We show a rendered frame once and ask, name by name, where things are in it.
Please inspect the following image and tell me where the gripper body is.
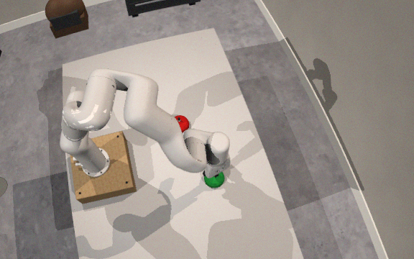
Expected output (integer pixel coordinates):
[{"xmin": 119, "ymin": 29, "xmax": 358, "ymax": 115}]
[{"xmin": 204, "ymin": 154, "xmax": 231, "ymax": 178}]

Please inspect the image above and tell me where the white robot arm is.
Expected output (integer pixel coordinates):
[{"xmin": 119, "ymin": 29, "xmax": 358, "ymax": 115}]
[{"xmin": 60, "ymin": 68, "xmax": 230, "ymax": 177}]

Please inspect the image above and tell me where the green dome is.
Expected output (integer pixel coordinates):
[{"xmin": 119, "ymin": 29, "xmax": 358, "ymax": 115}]
[{"xmin": 204, "ymin": 172, "xmax": 224, "ymax": 188}]

